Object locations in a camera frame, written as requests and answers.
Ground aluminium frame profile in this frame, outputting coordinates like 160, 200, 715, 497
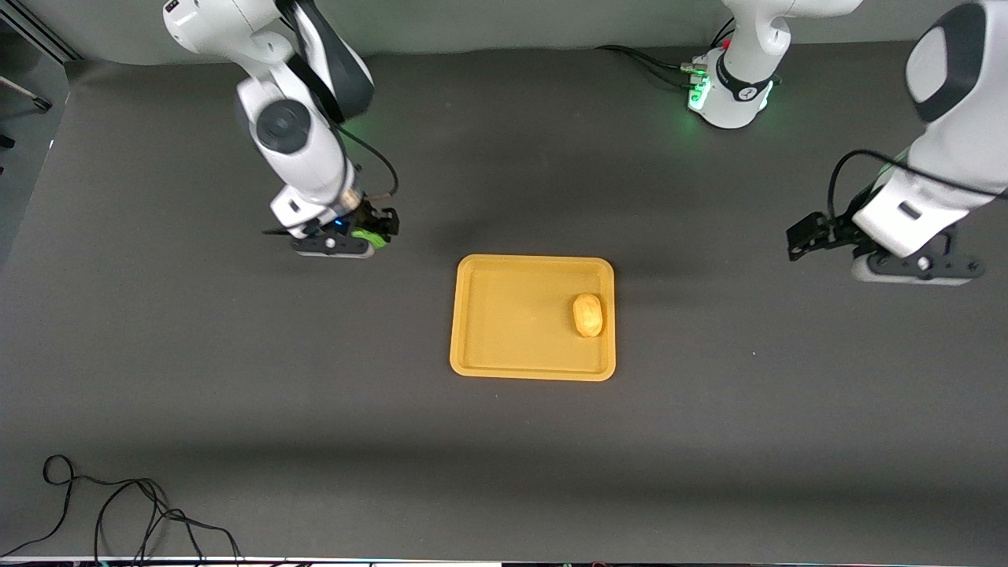
0, 12, 82, 65

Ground loose thin black cable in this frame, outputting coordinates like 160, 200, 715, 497
0, 454, 242, 565

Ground yellow potato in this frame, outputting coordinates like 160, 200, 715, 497
572, 293, 606, 339

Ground black left base cables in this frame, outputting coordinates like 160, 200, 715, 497
595, 17, 738, 90

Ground orange plastic tray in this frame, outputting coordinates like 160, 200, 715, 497
450, 254, 616, 383

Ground dark grey table mat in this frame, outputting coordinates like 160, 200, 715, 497
0, 31, 1008, 562

